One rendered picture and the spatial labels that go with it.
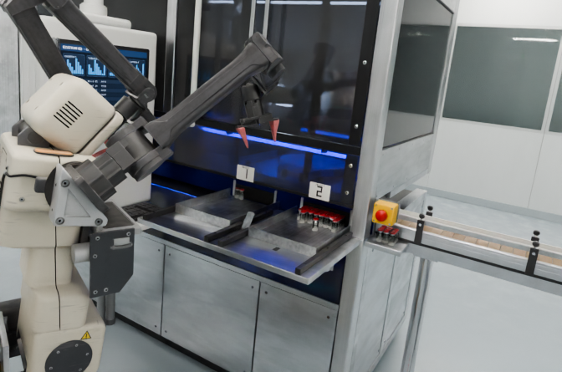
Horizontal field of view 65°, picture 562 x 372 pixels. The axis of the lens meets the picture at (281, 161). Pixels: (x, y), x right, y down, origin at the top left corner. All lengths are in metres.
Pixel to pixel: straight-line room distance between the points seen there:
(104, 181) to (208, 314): 1.33
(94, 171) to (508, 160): 5.57
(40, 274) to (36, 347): 0.16
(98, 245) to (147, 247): 1.21
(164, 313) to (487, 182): 4.70
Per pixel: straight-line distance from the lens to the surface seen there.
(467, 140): 6.13
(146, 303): 2.43
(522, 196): 6.17
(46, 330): 1.19
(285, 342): 1.95
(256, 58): 1.00
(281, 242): 1.46
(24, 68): 1.84
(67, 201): 0.93
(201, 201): 1.83
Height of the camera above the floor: 1.45
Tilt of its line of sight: 12 degrees down
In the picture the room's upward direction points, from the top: 6 degrees clockwise
